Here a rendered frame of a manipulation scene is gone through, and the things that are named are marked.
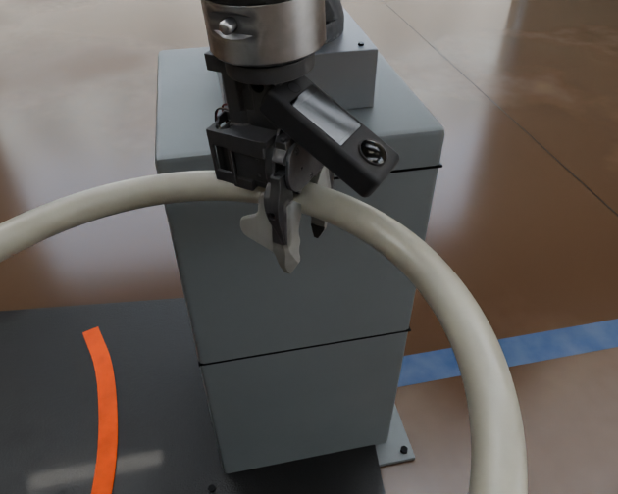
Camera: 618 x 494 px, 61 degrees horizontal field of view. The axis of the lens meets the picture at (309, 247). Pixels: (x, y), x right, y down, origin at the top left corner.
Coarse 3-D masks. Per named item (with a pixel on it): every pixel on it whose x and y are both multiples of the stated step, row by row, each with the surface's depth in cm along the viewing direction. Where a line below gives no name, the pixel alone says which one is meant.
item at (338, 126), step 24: (288, 96) 41; (312, 96) 42; (288, 120) 41; (312, 120) 40; (336, 120) 42; (312, 144) 41; (336, 144) 40; (360, 144) 41; (384, 144) 42; (336, 168) 41; (360, 168) 40; (384, 168) 41; (360, 192) 42
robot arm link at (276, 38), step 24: (312, 0) 36; (216, 24) 36; (240, 24) 36; (264, 24) 35; (288, 24) 36; (312, 24) 37; (216, 48) 38; (240, 48) 36; (264, 48) 36; (288, 48) 37; (312, 48) 38
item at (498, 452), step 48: (96, 192) 50; (144, 192) 50; (192, 192) 50; (240, 192) 50; (336, 192) 47; (0, 240) 46; (384, 240) 43; (432, 288) 38; (480, 336) 34; (480, 384) 32; (480, 432) 30; (480, 480) 28
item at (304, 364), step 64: (192, 64) 90; (384, 64) 90; (192, 128) 72; (384, 128) 72; (384, 192) 77; (192, 256) 77; (256, 256) 80; (320, 256) 83; (384, 256) 86; (192, 320) 86; (256, 320) 89; (320, 320) 93; (384, 320) 96; (256, 384) 101; (320, 384) 105; (384, 384) 110; (256, 448) 116; (320, 448) 122; (384, 448) 125
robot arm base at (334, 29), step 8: (328, 0) 72; (336, 0) 74; (328, 8) 72; (336, 8) 74; (328, 16) 73; (336, 16) 74; (328, 24) 72; (336, 24) 74; (328, 32) 73; (336, 32) 74; (328, 40) 73
